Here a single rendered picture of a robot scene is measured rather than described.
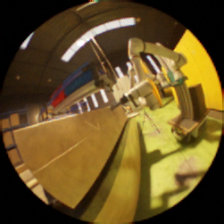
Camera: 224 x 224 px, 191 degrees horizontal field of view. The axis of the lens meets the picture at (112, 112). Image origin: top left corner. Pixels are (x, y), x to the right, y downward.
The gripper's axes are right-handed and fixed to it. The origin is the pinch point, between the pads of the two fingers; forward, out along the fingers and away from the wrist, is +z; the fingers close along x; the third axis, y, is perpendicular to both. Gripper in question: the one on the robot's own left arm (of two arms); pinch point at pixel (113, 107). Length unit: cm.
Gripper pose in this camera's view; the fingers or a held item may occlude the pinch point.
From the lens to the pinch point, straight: 52.6
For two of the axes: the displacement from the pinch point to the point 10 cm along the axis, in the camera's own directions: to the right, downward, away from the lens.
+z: -7.9, 5.1, 3.3
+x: -3.0, 1.4, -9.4
